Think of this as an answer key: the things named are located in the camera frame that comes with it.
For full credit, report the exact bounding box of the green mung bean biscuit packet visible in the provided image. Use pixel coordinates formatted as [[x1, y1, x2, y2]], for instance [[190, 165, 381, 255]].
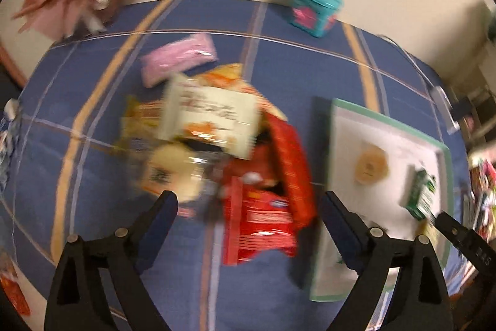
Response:
[[405, 168, 437, 221]]

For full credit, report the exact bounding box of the jelly cup pudding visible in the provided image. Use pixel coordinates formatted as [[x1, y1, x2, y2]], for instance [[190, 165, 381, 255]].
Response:
[[355, 145, 389, 186]]

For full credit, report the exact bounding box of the clear steamed cake packet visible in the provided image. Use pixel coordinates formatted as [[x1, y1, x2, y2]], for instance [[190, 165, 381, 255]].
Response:
[[127, 139, 226, 218]]

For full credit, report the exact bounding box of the red nice snack packet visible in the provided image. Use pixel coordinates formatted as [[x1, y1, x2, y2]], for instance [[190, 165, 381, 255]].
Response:
[[223, 177, 298, 266]]

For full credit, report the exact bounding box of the yellow soft bread packet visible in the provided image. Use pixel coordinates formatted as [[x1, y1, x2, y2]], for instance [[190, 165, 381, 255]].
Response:
[[114, 96, 162, 153]]

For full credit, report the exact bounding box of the long red patterned packet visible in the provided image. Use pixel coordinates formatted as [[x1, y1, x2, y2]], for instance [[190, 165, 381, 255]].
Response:
[[265, 114, 317, 231]]

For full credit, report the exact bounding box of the dark red white-striped packet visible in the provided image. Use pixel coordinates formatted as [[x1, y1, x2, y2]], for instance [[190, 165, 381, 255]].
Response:
[[222, 144, 279, 189]]

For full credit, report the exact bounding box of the white monkey mushroom biscuit packet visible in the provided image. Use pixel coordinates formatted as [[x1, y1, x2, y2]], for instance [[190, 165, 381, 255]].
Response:
[[156, 73, 261, 159]]

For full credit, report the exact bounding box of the pink snack packet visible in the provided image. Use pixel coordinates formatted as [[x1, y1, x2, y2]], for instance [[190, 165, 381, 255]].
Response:
[[141, 33, 218, 88]]

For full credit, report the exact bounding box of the orange yellow cake packet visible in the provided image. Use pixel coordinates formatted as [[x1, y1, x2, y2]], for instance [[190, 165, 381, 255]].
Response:
[[193, 63, 287, 121]]

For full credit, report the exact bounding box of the colourful toys pile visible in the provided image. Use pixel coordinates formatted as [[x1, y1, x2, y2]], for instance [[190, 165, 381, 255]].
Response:
[[462, 159, 495, 242]]

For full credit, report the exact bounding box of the blue plaid tablecloth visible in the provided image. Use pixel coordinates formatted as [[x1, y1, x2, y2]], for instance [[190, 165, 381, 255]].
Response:
[[1, 0, 470, 330]]

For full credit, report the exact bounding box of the white tray with teal rim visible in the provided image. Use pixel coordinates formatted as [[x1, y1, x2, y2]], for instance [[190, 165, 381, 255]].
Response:
[[309, 99, 454, 302]]

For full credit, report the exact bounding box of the black power adapter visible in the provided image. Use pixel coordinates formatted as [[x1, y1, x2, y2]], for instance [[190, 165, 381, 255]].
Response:
[[451, 96, 472, 122]]

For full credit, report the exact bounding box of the white shelf rack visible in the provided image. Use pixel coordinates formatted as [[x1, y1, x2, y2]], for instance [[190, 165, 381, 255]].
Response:
[[464, 43, 496, 145]]

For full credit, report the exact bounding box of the white power strip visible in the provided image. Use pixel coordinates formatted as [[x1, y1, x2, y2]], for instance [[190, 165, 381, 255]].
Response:
[[430, 86, 460, 134]]

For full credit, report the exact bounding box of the blue white crumpled wrapper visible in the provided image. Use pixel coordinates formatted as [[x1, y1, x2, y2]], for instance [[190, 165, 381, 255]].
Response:
[[0, 98, 22, 194]]

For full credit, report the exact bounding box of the teal toy house box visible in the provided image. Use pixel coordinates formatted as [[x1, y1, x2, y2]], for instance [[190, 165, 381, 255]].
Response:
[[289, 0, 343, 38]]

